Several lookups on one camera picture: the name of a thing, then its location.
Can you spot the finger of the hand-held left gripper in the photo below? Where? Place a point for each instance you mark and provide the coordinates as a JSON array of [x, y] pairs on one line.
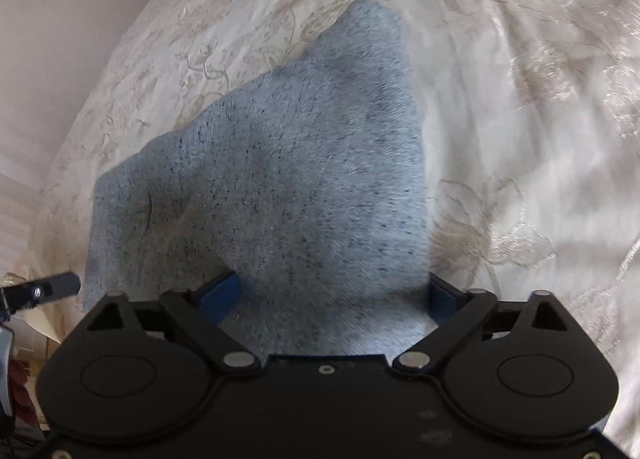
[[55, 286]]

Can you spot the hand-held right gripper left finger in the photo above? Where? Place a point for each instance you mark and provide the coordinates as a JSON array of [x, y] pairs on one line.
[[220, 299]]

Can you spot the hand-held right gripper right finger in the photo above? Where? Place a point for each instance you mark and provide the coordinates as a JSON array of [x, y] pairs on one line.
[[442, 300]]

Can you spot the grey-blue speckled pants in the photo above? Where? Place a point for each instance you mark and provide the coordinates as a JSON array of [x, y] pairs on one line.
[[300, 179]]

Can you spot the dark red patterned cloth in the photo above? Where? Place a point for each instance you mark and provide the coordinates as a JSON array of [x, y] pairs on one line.
[[27, 399]]

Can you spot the white embroidered bedspread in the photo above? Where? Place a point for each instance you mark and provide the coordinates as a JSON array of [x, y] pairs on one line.
[[525, 114]]

